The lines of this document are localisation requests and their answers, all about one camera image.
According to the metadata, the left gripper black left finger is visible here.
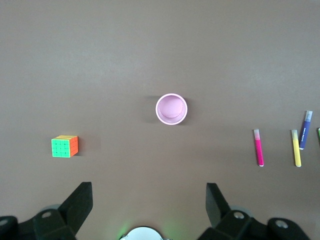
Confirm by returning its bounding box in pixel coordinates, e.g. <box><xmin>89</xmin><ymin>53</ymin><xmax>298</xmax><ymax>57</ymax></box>
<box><xmin>0</xmin><ymin>181</ymin><xmax>94</xmax><ymax>240</ymax></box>

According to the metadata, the pink marker pen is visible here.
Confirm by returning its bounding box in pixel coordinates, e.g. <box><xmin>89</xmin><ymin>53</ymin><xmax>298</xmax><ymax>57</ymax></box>
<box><xmin>253</xmin><ymin>128</ymin><xmax>265</xmax><ymax>167</ymax></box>

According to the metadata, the purple marker pen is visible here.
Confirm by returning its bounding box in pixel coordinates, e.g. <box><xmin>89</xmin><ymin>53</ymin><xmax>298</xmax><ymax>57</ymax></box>
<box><xmin>298</xmin><ymin>110</ymin><xmax>314</xmax><ymax>151</ymax></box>

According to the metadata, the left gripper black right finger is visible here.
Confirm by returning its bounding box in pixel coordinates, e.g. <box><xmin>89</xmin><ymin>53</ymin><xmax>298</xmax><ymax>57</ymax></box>
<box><xmin>196</xmin><ymin>182</ymin><xmax>312</xmax><ymax>240</ymax></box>

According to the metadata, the multicoloured puzzle cube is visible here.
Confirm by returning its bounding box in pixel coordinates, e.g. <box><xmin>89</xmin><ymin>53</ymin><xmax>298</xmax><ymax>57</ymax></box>
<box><xmin>51</xmin><ymin>134</ymin><xmax>79</xmax><ymax>158</ymax></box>

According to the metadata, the pink plastic cup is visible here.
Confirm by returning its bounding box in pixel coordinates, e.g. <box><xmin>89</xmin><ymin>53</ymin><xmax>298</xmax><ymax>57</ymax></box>
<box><xmin>155</xmin><ymin>93</ymin><xmax>189</xmax><ymax>126</ymax></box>

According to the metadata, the yellow marker pen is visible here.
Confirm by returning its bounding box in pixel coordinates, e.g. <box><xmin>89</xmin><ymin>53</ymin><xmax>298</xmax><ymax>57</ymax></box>
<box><xmin>290</xmin><ymin>129</ymin><xmax>302</xmax><ymax>168</ymax></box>

